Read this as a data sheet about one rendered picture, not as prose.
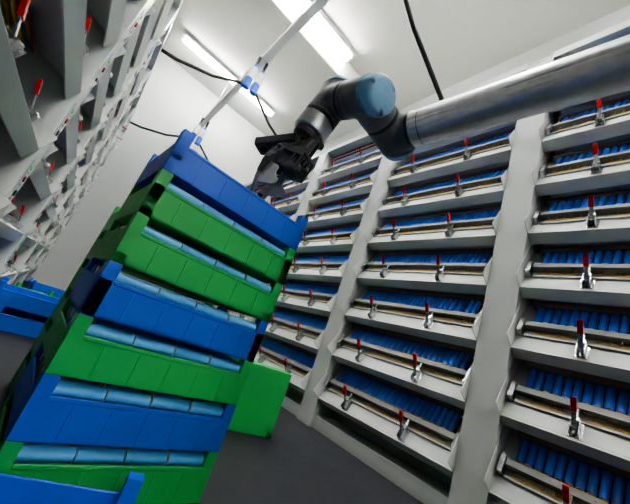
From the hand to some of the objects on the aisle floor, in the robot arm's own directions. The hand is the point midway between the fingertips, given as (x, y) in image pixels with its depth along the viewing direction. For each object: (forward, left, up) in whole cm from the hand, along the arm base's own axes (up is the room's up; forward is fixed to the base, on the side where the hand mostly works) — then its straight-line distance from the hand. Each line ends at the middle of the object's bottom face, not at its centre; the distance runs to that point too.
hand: (255, 192), depth 76 cm
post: (+57, -34, -62) cm, 91 cm away
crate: (-29, -25, -62) cm, 72 cm away
